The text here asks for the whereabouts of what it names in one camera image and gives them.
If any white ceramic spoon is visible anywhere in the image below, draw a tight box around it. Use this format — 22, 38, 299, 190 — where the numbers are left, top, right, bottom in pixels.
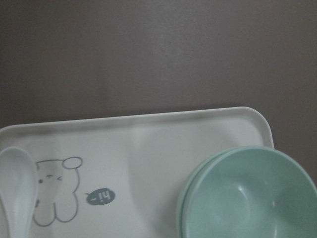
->
0, 147, 38, 238

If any green bowl on tray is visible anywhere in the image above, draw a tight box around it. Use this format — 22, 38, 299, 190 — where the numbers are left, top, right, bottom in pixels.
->
175, 148, 235, 238

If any beige serving tray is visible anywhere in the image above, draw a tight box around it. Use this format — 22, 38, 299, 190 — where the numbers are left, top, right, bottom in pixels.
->
0, 107, 274, 238

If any green bowl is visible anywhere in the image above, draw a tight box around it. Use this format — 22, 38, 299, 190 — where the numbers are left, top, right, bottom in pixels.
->
181, 146, 317, 238
175, 148, 235, 238

